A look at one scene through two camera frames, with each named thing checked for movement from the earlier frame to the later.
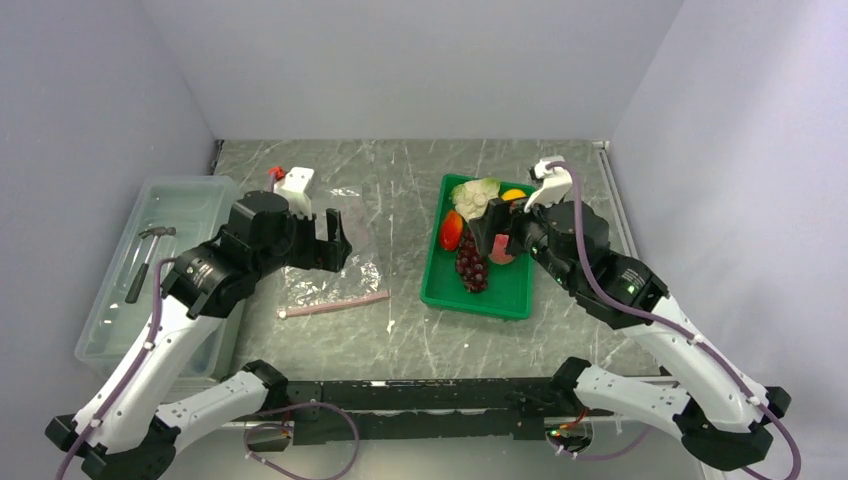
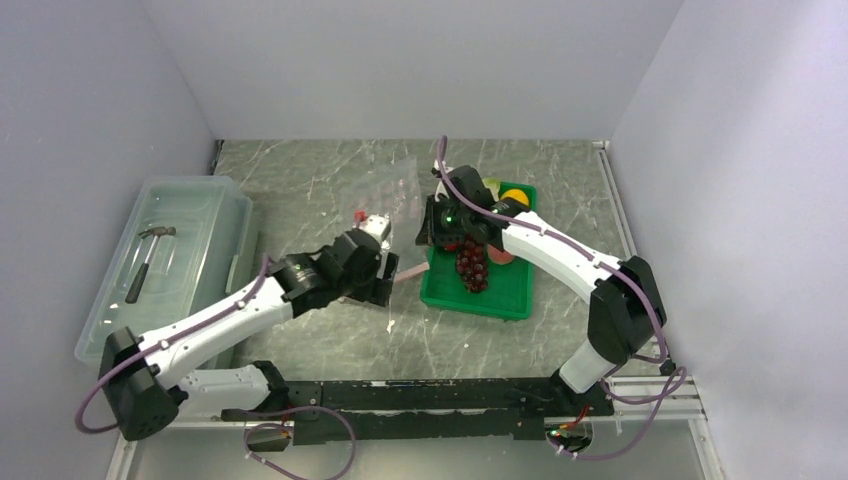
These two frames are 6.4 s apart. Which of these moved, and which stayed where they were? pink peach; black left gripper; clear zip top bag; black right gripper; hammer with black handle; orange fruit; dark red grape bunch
Moved: black right gripper; clear zip top bag; black left gripper
Stayed: pink peach; orange fruit; dark red grape bunch; hammer with black handle
